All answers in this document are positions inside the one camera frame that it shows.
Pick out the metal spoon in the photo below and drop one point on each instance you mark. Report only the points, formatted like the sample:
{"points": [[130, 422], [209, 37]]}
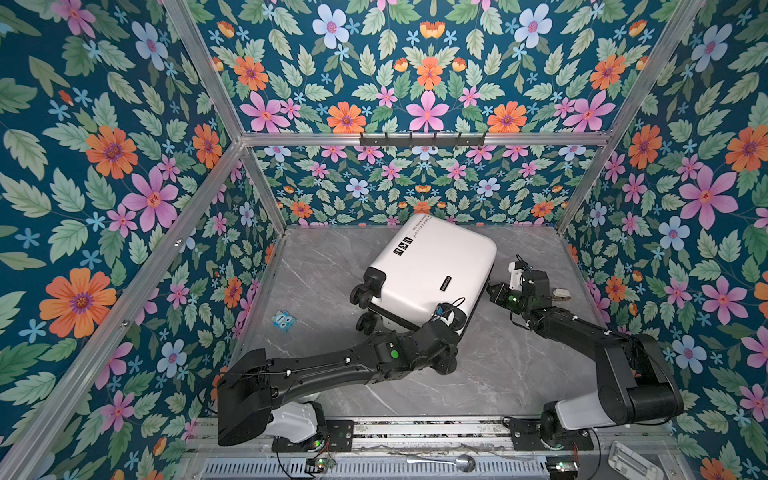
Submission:
{"points": [[463, 463]]}

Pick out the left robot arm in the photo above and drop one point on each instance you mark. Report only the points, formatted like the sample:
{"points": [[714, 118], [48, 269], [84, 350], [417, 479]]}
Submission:
{"points": [[256, 385]]}

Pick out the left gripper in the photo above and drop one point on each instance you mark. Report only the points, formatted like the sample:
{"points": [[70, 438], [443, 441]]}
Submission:
{"points": [[450, 366]]}

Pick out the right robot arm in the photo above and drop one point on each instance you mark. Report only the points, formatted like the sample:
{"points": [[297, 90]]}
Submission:
{"points": [[633, 383]]}

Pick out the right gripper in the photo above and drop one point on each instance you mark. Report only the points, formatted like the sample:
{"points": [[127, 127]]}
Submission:
{"points": [[499, 298]]}

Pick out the small grey white object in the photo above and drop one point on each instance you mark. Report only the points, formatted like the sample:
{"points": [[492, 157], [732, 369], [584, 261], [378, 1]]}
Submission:
{"points": [[560, 294]]}

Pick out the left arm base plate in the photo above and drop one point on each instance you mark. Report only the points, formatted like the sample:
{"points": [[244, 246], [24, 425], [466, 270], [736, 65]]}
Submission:
{"points": [[333, 436]]}

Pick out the small blue patterned box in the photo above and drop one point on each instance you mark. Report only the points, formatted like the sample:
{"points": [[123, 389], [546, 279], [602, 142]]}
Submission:
{"points": [[283, 321]]}

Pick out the black suitcase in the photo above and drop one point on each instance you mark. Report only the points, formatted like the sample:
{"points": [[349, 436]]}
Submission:
{"points": [[430, 270]]}

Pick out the black hook rail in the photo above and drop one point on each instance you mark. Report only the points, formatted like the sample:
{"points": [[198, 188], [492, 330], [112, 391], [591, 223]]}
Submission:
{"points": [[411, 139]]}

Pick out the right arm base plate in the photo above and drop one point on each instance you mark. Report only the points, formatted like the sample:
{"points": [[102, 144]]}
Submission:
{"points": [[529, 434]]}

